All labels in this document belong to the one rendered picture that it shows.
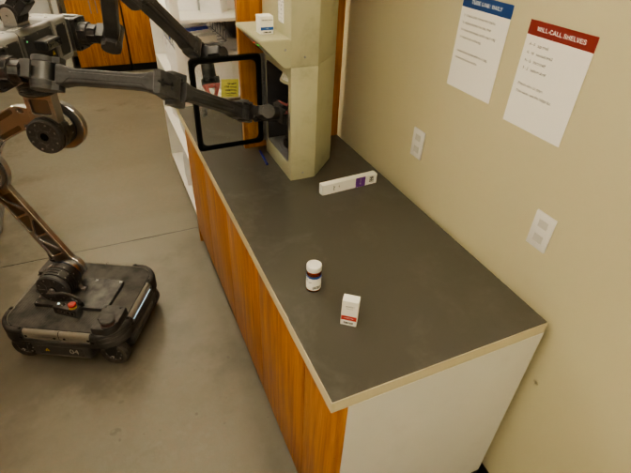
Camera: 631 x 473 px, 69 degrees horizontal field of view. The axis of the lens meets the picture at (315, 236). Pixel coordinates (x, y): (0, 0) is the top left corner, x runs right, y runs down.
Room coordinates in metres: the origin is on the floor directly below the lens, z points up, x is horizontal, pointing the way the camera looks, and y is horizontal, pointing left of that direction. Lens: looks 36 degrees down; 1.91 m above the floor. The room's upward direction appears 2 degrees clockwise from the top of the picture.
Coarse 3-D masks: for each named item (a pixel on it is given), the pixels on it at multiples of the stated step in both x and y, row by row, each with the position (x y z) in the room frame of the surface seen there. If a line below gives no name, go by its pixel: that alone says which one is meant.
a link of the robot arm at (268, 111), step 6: (252, 102) 1.81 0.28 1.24; (252, 108) 1.79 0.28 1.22; (258, 108) 1.74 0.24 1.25; (264, 108) 1.74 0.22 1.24; (270, 108) 1.76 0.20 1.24; (252, 114) 1.77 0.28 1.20; (258, 114) 1.74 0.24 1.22; (264, 114) 1.73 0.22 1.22; (270, 114) 1.74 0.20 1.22; (240, 120) 1.76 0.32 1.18; (246, 120) 1.77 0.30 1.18; (252, 120) 1.78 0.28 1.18
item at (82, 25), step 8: (80, 16) 1.95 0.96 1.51; (72, 24) 1.89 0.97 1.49; (80, 24) 1.91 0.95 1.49; (88, 24) 1.92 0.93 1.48; (72, 32) 1.89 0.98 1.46; (80, 32) 1.89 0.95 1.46; (88, 32) 1.90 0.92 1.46; (80, 40) 1.89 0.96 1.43; (88, 40) 1.90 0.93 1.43; (96, 40) 1.90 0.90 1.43; (80, 48) 1.89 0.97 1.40
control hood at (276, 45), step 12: (240, 24) 1.91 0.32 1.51; (252, 24) 1.92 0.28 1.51; (252, 36) 1.75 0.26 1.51; (264, 36) 1.75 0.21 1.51; (276, 36) 1.76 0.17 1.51; (264, 48) 1.68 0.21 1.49; (276, 48) 1.69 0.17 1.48; (288, 48) 1.71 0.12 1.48; (276, 60) 1.70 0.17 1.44; (288, 60) 1.71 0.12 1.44
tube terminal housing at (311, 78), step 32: (288, 0) 1.74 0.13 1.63; (320, 0) 1.76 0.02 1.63; (288, 32) 1.74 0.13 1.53; (320, 32) 1.77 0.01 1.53; (320, 64) 1.79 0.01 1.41; (288, 96) 1.74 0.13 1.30; (320, 96) 1.80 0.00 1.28; (320, 128) 1.82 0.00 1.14; (288, 160) 1.74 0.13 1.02; (320, 160) 1.83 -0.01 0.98
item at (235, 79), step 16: (208, 64) 1.89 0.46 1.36; (224, 64) 1.92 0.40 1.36; (240, 64) 1.95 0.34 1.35; (208, 80) 1.89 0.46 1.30; (224, 80) 1.92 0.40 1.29; (240, 80) 1.95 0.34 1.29; (224, 96) 1.91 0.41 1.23; (240, 96) 1.95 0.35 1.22; (256, 96) 1.98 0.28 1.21; (208, 112) 1.88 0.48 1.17; (208, 128) 1.88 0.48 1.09; (224, 128) 1.91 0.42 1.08; (240, 128) 1.94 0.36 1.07; (256, 128) 1.97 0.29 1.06; (208, 144) 1.87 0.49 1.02
